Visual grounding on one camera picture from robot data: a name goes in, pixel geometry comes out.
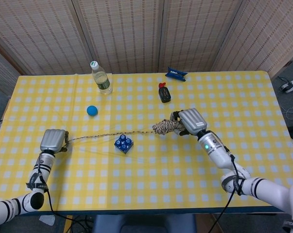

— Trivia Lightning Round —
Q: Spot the blue snack packet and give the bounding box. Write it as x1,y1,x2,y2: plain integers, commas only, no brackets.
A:
165,67,187,82

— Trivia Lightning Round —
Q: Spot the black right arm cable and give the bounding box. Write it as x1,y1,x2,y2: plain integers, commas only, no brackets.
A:
209,145,246,233

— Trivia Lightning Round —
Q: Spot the blue four-stud building block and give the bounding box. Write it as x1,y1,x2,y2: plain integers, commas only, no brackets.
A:
114,134,135,155

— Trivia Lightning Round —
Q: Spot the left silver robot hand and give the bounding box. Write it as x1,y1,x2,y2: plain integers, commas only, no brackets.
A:
39,129,69,153

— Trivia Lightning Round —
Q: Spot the white paper scrap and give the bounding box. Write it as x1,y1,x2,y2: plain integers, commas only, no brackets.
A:
38,215,56,226

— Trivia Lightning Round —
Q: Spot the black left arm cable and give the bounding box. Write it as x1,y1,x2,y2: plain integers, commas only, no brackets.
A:
27,164,88,233

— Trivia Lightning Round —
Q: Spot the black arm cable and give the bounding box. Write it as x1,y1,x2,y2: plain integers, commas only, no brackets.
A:
27,164,88,233
209,145,246,233

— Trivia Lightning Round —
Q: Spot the clear green-label water bottle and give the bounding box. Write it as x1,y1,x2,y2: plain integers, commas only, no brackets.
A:
89,61,113,95

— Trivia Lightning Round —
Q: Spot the grey foot pedal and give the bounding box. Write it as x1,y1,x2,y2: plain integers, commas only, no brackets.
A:
278,77,293,93

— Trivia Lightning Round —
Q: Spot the yellow white checkered tablecloth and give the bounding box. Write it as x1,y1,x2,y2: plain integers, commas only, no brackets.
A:
0,70,293,212

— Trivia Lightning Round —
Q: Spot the woven bamboo folding screen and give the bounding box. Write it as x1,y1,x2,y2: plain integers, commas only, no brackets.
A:
0,0,293,98

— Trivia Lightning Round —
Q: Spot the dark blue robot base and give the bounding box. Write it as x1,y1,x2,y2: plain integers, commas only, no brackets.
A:
92,213,197,233

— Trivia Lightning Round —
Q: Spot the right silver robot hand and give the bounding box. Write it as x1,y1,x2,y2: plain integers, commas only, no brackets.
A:
170,108,207,136

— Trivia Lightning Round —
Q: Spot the speckled beige braided rope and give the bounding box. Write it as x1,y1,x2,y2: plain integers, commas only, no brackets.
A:
63,118,186,146

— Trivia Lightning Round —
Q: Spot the small black red-capped bottle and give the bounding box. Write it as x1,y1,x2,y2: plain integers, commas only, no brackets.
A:
158,82,172,103

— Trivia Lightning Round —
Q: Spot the blue rubber ball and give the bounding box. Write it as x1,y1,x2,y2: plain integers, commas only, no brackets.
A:
86,105,99,117

